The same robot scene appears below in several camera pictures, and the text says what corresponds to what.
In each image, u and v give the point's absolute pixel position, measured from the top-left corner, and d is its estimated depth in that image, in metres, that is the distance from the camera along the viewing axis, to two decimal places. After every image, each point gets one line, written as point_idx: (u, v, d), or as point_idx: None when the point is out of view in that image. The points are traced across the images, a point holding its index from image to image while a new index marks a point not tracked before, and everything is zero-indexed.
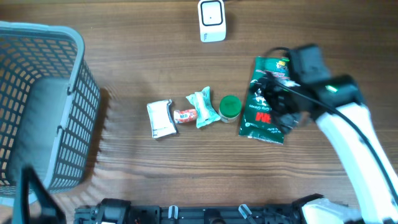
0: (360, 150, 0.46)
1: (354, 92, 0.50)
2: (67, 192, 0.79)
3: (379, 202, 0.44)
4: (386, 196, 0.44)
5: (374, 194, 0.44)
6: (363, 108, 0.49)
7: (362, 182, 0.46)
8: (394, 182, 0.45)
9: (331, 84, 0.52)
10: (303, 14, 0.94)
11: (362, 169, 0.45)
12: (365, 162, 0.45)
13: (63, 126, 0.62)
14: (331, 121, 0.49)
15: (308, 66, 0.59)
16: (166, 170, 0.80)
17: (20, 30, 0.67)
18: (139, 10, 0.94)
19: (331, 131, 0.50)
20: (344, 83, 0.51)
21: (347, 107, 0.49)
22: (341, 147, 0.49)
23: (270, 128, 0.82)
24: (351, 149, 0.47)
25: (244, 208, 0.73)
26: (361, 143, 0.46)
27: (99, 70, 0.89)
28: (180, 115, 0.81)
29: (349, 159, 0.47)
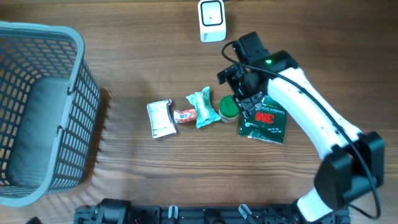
0: (300, 99, 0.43)
1: (290, 65, 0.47)
2: (67, 192, 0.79)
3: (328, 139, 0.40)
4: (330, 129, 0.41)
5: (324, 136, 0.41)
6: (296, 69, 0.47)
7: (314, 129, 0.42)
8: (342, 124, 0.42)
9: (270, 58, 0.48)
10: (303, 15, 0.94)
11: (307, 114, 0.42)
12: (306, 106, 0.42)
13: (63, 126, 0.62)
14: (273, 84, 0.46)
15: (259, 43, 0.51)
16: (166, 171, 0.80)
17: (20, 30, 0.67)
18: (139, 10, 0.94)
19: (276, 94, 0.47)
20: (280, 59, 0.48)
21: (288, 71, 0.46)
22: (285, 101, 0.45)
23: (270, 128, 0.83)
24: (291, 101, 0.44)
25: (244, 208, 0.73)
26: (299, 93, 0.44)
27: (99, 70, 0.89)
28: (180, 115, 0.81)
29: (294, 107, 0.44)
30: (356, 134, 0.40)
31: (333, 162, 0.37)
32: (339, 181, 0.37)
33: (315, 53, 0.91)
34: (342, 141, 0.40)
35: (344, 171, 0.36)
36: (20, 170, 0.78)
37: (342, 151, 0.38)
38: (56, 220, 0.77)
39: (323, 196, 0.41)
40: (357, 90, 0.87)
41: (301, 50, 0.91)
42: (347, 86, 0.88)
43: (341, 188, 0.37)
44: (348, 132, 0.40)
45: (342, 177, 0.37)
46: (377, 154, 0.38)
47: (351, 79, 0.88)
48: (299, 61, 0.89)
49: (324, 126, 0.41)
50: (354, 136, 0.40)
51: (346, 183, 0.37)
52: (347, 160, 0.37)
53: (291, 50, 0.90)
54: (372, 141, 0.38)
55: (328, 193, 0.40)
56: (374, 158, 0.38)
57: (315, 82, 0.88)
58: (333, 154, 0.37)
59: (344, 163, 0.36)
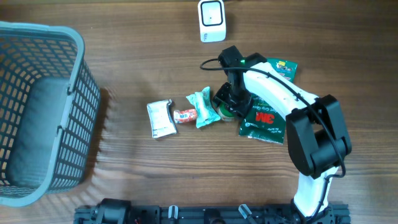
0: (267, 83, 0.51)
1: (260, 61, 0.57)
2: (67, 192, 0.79)
3: (288, 107, 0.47)
4: (291, 99, 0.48)
5: (286, 105, 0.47)
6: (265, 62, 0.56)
7: (279, 102, 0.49)
8: (304, 93, 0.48)
9: (243, 58, 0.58)
10: (303, 15, 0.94)
11: (272, 91, 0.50)
12: (272, 85, 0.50)
13: (63, 126, 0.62)
14: (247, 76, 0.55)
15: (237, 53, 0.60)
16: (166, 171, 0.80)
17: (19, 30, 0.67)
18: (139, 10, 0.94)
19: (252, 84, 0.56)
20: (252, 58, 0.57)
21: (259, 65, 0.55)
22: (259, 88, 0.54)
23: (270, 128, 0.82)
24: (260, 84, 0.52)
25: (244, 208, 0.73)
26: (265, 77, 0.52)
27: (99, 70, 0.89)
28: (180, 115, 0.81)
29: (264, 89, 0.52)
30: (314, 98, 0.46)
31: (293, 121, 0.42)
32: (301, 137, 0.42)
33: (314, 53, 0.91)
34: (300, 106, 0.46)
35: (302, 127, 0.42)
36: (20, 170, 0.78)
37: (300, 111, 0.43)
38: (56, 220, 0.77)
39: (297, 162, 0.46)
40: (357, 89, 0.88)
41: (301, 50, 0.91)
42: (346, 86, 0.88)
43: (305, 146, 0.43)
44: (307, 99, 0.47)
45: (303, 133, 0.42)
46: (334, 114, 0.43)
47: (351, 79, 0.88)
48: (299, 61, 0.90)
49: (286, 98, 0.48)
50: (312, 101, 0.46)
51: (308, 140, 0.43)
52: (305, 118, 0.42)
53: (291, 50, 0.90)
54: (328, 102, 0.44)
55: (298, 156, 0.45)
56: (331, 117, 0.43)
57: (315, 82, 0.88)
58: (293, 114, 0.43)
59: (301, 121, 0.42)
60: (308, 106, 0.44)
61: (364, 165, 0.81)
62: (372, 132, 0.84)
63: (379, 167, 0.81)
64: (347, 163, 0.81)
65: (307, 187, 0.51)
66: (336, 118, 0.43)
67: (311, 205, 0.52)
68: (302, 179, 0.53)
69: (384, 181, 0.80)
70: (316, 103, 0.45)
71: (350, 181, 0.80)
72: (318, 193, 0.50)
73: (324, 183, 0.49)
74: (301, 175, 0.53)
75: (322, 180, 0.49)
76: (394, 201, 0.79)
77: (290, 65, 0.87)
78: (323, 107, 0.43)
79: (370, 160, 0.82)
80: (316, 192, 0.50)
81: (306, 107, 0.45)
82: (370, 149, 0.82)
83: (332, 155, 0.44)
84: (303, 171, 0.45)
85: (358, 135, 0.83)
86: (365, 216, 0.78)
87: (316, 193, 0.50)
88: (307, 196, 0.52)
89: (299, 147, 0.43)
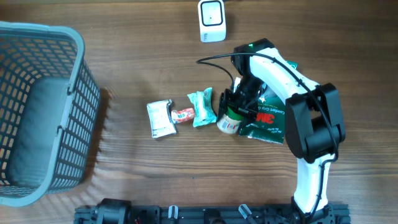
0: (271, 67, 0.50)
1: (268, 46, 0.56)
2: (67, 192, 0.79)
3: (290, 92, 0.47)
4: (292, 84, 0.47)
5: (288, 90, 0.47)
6: (272, 48, 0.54)
7: (281, 87, 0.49)
8: (305, 79, 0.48)
9: (251, 43, 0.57)
10: (303, 15, 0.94)
11: (276, 75, 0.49)
12: (276, 70, 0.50)
13: (63, 126, 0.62)
14: (252, 61, 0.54)
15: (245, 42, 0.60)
16: (166, 171, 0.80)
17: (19, 30, 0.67)
18: (138, 10, 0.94)
19: (256, 68, 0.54)
20: (259, 43, 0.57)
21: (264, 50, 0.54)
22: (262, 71, 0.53)
23: (270, 128, 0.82)
24: (265, 69, 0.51)
25: (244, 208, 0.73)
26: (271, 62, 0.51)
27: (99, 70, 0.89)
28: (177, 115, 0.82)
29: (268, 74, 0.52)
30: (314, 85, 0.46)
31: (291, 103, 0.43)
32: (298, 119, 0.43)
33: (314, 53, 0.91)
34: (301, 91, 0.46)
35: (300, 112, 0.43)
36: (20, 170, 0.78)
37: (300, 96, 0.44)
38: (56, 219, 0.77)
39: (292, 145, 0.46)
40: (357, 89, 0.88)
41: (301, 50, 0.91)
42: (346, 86, 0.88)
43: (301, 129, 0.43)
44: (308, 85, 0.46)
45: (300, 116, 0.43)
46: (333, 101, 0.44)
47: (351, 79, 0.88)
48: (299, 61, 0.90)
49: (288, 83, 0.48)
50: (313, 88, 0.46)
51: (305, 124, 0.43)
52: (303, 102, 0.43)
53: (291, 50, 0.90)
54: (327, 89, 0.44)
55: (294, 139, 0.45)
56: (329, 104, 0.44)
57: (315, 82, 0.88)
58: (293, 98, 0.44)
59: (300, 105, 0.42)
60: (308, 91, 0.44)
61: (364, 165, 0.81)
62: (372, 132, 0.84)
63: (379, 167, 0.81)
64: (347, 163, 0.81)
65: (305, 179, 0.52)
66: (334, 105, 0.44)
67: (310, 198, 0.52)
68: (300, 171, 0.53)
69: (384, 181, 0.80)
70: (317, 90, 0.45)
71: (350, 181, 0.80)
72: (314, 183, 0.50)
73: (320, 170, 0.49)
74: (300, 167, 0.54)
75: (318, 168, 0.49)
76: (395, 201, 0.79)
77: (290, 65, 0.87)
78: (323, 94, 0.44)
79: (370, 160, 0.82)
80: (313, 182, 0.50)
81: (307, 93, 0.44)
82: (371, 149, 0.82)
83: (327, 141, 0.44)
84: (296, 154, 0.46)
85: (359, 135, 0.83)
86: (365, 216, 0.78)
87: (313, 183, 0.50)
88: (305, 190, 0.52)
89: (295, 130, 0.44)
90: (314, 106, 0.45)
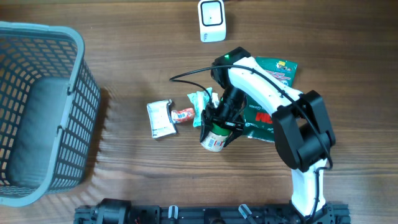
0: (252, 79, 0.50)
1: (244, 56, 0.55)
2: (67, 192, 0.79)
3: (273, 103, 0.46)
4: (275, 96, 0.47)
5: (272, 102, 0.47)
6: (249, 58, 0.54)
7: (264, 99, 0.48)
8: (287, 89, 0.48)
9: (227, 53, 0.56)
10: (303, 15, 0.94)
11: (258, 88, 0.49)
12: (257, 82, 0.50)
13: (63, 126, 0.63)
14: (232, 73, 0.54)
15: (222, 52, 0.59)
16: (166, 171, 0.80)
17: (19, 30, 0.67)
18: (139, 10, 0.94)
19: (236, 81, 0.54)
20: (235, 53, 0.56)
21: (240, 60, 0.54)
22: (242, 83, 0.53)
23: (270, 128, 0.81)
24: (245, 81, 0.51)
25: (244, 208, 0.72)
26: (250, 73, 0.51)
27: (99, 70, 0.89)
28: (178, 115, 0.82)
29: (249, 86, 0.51)
30: (298, 94, 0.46)
31: (278, 118, 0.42)
32: (287, 132, 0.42)
33: (314, 53, 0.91)
34: (285, 102, 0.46)
35: (288, 125, 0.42)
36: (20, 170, 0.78)
37: (285, 108, 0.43)
38: (56, 220, 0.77)
39: (284, 157, 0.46)
40: (357, 89, 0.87)
41: (302, 50, 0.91)
42: (346, 86, 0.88)
43: (291, 142, 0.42)
44: (291, 94, 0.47)
45: (289, 129, 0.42)
46: (318, 109, 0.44)
47: (351, 79, 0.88)
48: (299, 61, 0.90)
49: (272, 94, 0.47)
50: (296, 97, 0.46)
51: (295, 135, 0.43)
52: (290, 115, 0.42)
53: (290, 50, 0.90)
54: (311, 98, 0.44)
55: (286, 152, 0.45)
56: (316, 112, 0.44)
57: (315, 82, 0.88)
58: (279, 111, 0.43)
59: (287, 119, 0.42)
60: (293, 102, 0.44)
61: (364, 165, 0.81)
62: (372, 132, 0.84)
63: (379, 167, 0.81)
64: (347, 163, 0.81)
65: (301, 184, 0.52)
66: (320, 112, 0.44)
67: (308, 203, 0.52)
68: (295, 177, 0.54)
69: (384, 181, 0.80)
70: (301, 99, 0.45)
71: (350, 181, 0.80)
72: (311, 187, 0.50)
73: (315, 177, 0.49)
74: (295, 173, 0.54)
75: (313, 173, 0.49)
76: (395, 201, 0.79)
77: (290, 65, 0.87)
78: (308, 102, 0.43)
79: (369, 160, 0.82)
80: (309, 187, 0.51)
81: (291, 104, 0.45)
82: (371, 149, 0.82)
83: (318, 149, 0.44)
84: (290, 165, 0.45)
85: (359, 135, 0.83)
86: (365, 216, 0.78)
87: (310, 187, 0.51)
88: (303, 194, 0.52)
89: (285, 143, 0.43)
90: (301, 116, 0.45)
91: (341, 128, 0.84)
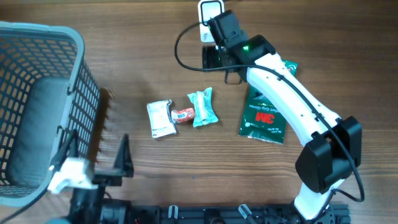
0: (280, 89, 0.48)
1: (267, 51, 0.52)
2: None
3: (306, 124, 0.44)
4: (309, 115, 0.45)
5: (303, 122, 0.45)
6: (274, 54, 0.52)
7: (294, 116, 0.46)
8: (321, 109, 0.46)
9: (247, 45, 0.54)
10: (303, 15, 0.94)
11: (288, 102, 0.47)
12: (287, 94, 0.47)
13: (63, 126, 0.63)
14: (255, 73, 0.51)
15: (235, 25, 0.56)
16: (166, 171, 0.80)
17: (20, 30, 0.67)
18: (138, 10, 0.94)
19: (260, 86, 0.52)
20: (258, 45, 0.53)
21: (265, 57, 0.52)
22: (267, 89, 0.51)
23: (270, 128, 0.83)
24: (272, 88, 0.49)
25: (244, 208, 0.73)
26: (278, 80, 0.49)
27: (99, 70, 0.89)
28: (178, 115, 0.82)
29: (275, 94, 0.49)
30: (335, 119, 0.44)
31: (314, 150, 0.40)
32: (319, 163, 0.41)
33: (315, 53, 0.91)
34: (320, 127, 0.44)
35: (323, 157, 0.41)
36: (20, 170, 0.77)
37: (321, 137, 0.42)
38: None
39: (306, 177, 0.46)
40: (357, 90, 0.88)
41: (301, 50, 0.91)
42: (346, 86, 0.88)
43: (321, 171, 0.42)
44: (327, 117, 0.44)
45: (323, 160, 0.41)
46: (354, 137, 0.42)
47: (351, 79, 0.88)
48: (299, 61, 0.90)
49: (305, 114, 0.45)
50: (333, 122, 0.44)
51: (326, 165, 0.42)
52: (326, 146, 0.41)
53: (291, 50, 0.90)
54: (349, 126, 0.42)
55: (311, 175, 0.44)
56: (352, 141, 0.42)
57: (315, 82, 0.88)
58: (315, 140, 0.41)
59: (324, 150, 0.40)
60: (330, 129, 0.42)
61: (364, 165, 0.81)
62: (372, 132, 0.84)
63: (379, 167, 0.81)
64: None
65: (311, 196, 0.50)
66: (356, 140, 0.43)
67: (314, 210, 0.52)
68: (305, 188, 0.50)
69: (384, 181, 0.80)
70: (337, 125, 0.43)
71: (351, 181, 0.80)
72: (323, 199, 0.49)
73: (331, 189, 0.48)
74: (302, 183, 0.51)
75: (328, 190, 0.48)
76: (395, 202, 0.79)
77: (290, 65, 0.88)
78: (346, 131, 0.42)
79: (369, 160, 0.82)
80: (322, 198, 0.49)
81: (328, 130, 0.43)
82: (371, 149, 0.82)
83: (343, 174, 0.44)
84: (311, 185, 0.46)
85: None
86: (365, 216, 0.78)
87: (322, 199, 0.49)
88: (311, 203, 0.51)
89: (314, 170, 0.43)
90: (333, 140, 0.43)
91: None
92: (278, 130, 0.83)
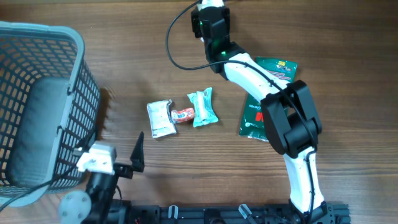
0: (246, 73, 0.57)
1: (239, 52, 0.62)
2: (67, 192, 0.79)
3: (262, 91, 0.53)
4: (265, 84, 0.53)
5: (260, 90, 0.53)
6: (243, 54, 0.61)
7: (255, 89, 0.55)
8: (276, 79, 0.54)
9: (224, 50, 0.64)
10: (303, 15, 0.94)
11: (250, 79, 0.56)
12: (250, 74, 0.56)
13: (63, 126, 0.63)
14: (229, 67, 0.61)
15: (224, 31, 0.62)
16: (166, 171, 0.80)
17: (20, 30, 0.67)
18: (138, 10, 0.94)
19: (232, 74, 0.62)
20: (232, 49, 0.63)
21: (236, 56, 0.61)
22: (238, 76, 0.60)
23: None
24: (240, 73, 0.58)
25: (244, 208, 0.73)
26: (244, 67, 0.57)
27: (99, 70, 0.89)
28: (178, 115, 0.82)
29: (242, 78, 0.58)
30: (286, 84, 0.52)
31: (266, 105, 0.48)
32: (273, 118, 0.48)
33: (314, 53, 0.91)
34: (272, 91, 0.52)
35: (273, 111, 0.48)
36: (20, 170, 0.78)
37: (272, 96, 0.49)
38: (56, 219, 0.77)
39: (273, 142, 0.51)
40: (357, 89, 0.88)
41: (301, 50, 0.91)
42: (346, 86, 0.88)
43: (278, 127, 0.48)
44: (280, 84, 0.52)
45: (275, 116, 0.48)
46: (303, 97, 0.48)
47: (351, 79, 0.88)
48: (299, 61, 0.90)
49: (262, 84, 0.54)
50: (284, 86, 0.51)
51: (280, 121, 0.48)
52: (276, 102, 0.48)
53: (291, 50, 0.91)
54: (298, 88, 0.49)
55: (274, 137, 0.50)
56: (301, 101, 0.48)
57: (315, 82, 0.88)
58: (267, 99, 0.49)
59: (273, 105, 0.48)
60: (281, 91, 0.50)
61: (364, 165, 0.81)
62: (372, 132, 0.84)
63: (379, 167, 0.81)
64: (347, 163, 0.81)
65: (295, 176, 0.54)
66: (306, 101, 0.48)
67: (304, 196, 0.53)
68: (290, 172, 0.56)
69: (384, 181, 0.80)
70: (288, 89, 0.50)
71: (351, 181, 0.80)
72: (304, 177, 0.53)
73: (306, 165, 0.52)
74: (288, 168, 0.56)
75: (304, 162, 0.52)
76: (395, 202, 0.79)
77: (290, 65, 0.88)
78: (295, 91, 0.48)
79: (369, 160, 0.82)
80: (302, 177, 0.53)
81: (280, 93, 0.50)
82: (371, 149, 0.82)
83: (304, 134, 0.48)
84: (279, 149, 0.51)
85: (358, 135, 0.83)
86: (365, 216, 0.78)
87: (303, 178, 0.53)
88: (298, 185, 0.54)
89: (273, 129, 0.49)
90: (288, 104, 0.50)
91: (342, 128, 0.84)
92: None
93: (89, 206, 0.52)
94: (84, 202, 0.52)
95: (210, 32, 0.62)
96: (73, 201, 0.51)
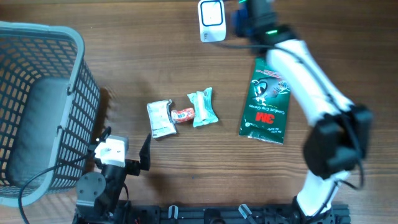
0: (300, 71, 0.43)
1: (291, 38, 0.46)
2: (67, 193, 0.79)
3: (318, 106, 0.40)
4: (321, 96, 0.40)
5: (315, 102, 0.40)
6: (295, 43, 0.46)
7: (307, 97, 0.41)
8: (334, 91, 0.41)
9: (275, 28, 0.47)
10: (303, 15, 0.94)
11: (305, 83, 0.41)
12: (305, 76, 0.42)
13: (63, 126, 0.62)
14: (275, 55, 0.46)
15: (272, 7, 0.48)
16: (166, 171, 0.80)
17: (19, 30, 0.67)
18: (138, 10, 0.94)
19: (277, 64, 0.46)
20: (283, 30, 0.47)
21: (287, 44, 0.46)
22: (286, 72, 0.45)
23: (270, 128, 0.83)
24: (291, 70, 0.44)
25: (244, 208, 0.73)
26: (298, 63, 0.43)
27: (99, 70, 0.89)
28: (178, 115, 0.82)
29: (291, 75, 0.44)
30: (347, 104, 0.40)
31: (321, 127, 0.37)
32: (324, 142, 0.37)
33: (315, 53, 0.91)
34: (332, 109, 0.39)
35: (329, 136, 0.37)
36: (20, 170, 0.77)
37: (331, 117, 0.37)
38: (56, 220, 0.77)
39: (310, 160, 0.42)
40: (357, 90, 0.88)
41: None
42: (346, 86, 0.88)
43: (325, 152, 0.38)
44: (339, 101, 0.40)
45: (328, 140, 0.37)
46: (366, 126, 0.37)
47: (351, 79, 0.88)
48: None
49: (317, 94, 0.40)
50: (344, 106, 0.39)
51: (331, 147, 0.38)
52: (334, 126, 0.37)
53: None
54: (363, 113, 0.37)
55: (314, 158, 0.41)
56: (364, 130, 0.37)
57: None
58: (323, 120, 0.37)
59: (331, 129, 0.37)
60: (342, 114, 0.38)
61: (364, 165, 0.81)
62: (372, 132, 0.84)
63: (379, 167, 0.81)
64: None
65: (313, 188, 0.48)
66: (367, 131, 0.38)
67: (314, 206, 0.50)
68: (309, 178, 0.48)
69: (384, 181, 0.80)
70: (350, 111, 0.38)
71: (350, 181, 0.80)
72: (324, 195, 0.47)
73: (333, 186, 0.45)
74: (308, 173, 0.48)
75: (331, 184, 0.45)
76: (395, 202, 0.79)
77: None
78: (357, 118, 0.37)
79: (370, 160, 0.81)
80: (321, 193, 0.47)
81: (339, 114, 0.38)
82: (371, 149, 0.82)
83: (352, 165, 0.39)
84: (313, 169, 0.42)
85: None
86: (365, 216, 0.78)
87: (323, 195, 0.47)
88: (311, 196, 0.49)
89: (319, 152, 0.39)
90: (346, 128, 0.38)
91: None
92: (278, 129, 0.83)
93: (104, 188, 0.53)
94: (100, 182, 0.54)
95: (256, 6, 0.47)
96: (89, 182, 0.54)
